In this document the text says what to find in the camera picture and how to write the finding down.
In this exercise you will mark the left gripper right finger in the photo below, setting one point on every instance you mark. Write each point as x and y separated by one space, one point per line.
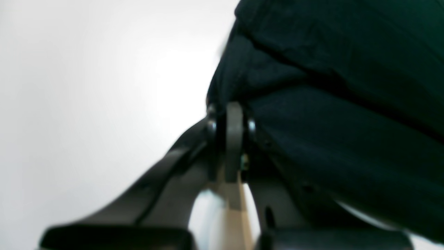
296 214

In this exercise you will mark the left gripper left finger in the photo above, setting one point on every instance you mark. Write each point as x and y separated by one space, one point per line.
154 212

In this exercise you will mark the black T-shirt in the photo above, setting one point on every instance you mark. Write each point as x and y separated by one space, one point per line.
351 91

